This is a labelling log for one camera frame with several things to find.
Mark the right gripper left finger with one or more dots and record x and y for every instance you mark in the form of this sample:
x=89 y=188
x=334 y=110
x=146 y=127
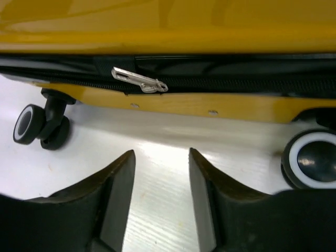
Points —
x=90 y=215

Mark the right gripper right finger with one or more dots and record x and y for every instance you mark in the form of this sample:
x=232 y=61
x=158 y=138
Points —
x=231 y=216

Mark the yellow hard-shell suitcase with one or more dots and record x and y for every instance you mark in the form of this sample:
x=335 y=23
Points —
x=271 y=61

